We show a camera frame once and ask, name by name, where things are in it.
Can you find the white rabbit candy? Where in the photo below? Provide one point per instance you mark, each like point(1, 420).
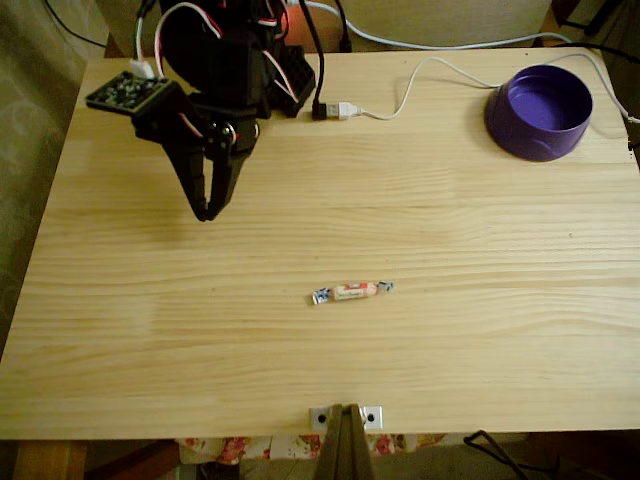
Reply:
point(352, 291)

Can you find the purple plastic bowl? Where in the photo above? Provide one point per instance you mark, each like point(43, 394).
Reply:
point(540, 112)

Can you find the floral cloth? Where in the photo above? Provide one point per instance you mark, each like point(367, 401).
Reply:
point(280, 445)

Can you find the wooden table leg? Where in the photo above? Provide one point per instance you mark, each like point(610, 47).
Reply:
point(47, 460)

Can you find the black gripper camera board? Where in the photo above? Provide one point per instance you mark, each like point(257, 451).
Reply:
point(127, 94)

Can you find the metal mounting bracket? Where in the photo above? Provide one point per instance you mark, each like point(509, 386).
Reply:
point(372, 417)

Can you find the dark camera stand pole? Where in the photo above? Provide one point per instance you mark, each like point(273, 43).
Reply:
point(344, 445)

